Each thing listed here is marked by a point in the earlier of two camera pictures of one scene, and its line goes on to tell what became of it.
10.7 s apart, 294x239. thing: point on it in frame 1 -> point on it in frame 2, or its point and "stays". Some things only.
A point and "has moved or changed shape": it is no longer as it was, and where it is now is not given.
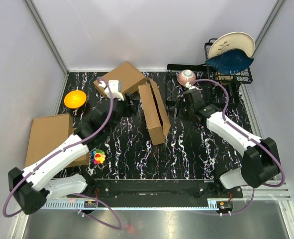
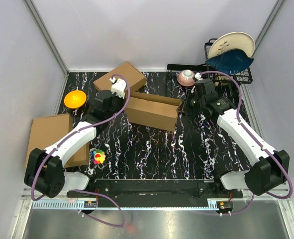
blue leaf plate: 230,61 stays
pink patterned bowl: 186,75 stays
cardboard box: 157,120 has moved or changed shape
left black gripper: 133,107 -> 123,101
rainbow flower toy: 98,156 stays
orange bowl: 74,98 stays
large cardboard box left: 47,134 stays
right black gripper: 180,103 -> 182,107
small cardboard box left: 82,161 stays
